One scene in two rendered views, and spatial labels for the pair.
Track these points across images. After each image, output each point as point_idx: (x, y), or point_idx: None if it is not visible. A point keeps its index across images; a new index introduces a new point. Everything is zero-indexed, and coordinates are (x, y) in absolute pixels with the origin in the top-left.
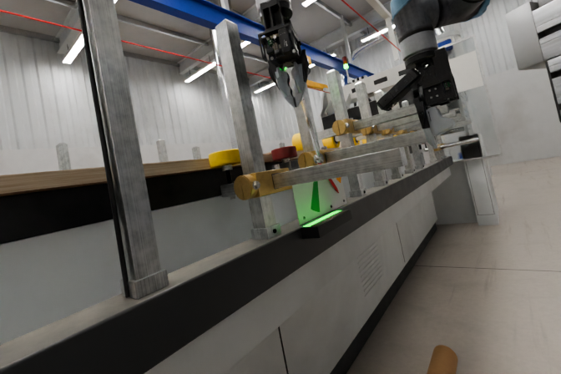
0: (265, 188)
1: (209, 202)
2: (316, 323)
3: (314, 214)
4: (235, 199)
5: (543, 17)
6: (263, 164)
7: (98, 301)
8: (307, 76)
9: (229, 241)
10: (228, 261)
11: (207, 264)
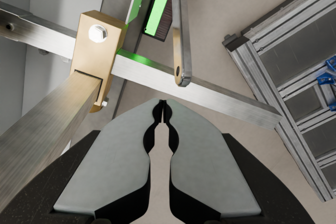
0: (109, 85)
1: None
2: None
3: None
4: None
5: None
6: (97, 87)
7: (11, 116)
8: (247, 153)
9: None
10: (111, 119)
11: (96, 121)
